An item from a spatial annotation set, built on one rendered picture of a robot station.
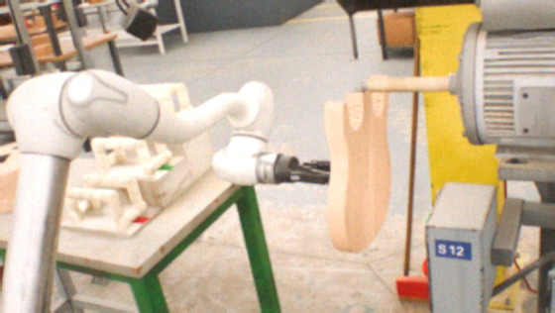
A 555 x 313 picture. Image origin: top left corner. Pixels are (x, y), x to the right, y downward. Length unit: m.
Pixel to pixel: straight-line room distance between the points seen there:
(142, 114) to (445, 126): 1.38
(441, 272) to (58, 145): 0.77
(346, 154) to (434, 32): 0.95
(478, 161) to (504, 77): 1.19
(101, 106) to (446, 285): 0.70
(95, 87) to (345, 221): 0.62
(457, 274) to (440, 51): 1.26
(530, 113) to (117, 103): 0.76
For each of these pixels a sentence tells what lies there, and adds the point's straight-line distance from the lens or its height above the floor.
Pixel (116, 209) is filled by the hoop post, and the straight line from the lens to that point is 1.56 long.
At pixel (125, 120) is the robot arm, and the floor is 1.32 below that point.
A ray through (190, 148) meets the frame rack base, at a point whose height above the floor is 1.04.
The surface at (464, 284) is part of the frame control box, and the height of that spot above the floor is 1.00.
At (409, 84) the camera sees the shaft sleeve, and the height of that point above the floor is 1.25.
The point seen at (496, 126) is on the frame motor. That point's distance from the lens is 1.14.
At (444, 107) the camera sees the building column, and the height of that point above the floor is 0.87.
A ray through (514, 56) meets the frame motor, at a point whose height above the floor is 1.33.
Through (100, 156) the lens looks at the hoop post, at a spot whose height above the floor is 1.08.
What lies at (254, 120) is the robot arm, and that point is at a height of 1.13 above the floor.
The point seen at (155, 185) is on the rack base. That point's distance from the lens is 1.62.
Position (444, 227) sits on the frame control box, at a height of 1.12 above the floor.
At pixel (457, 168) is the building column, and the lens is 2.32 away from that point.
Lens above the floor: 1.63
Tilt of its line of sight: 22 degrees down
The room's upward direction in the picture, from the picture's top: 11 degrees counter-clockwise
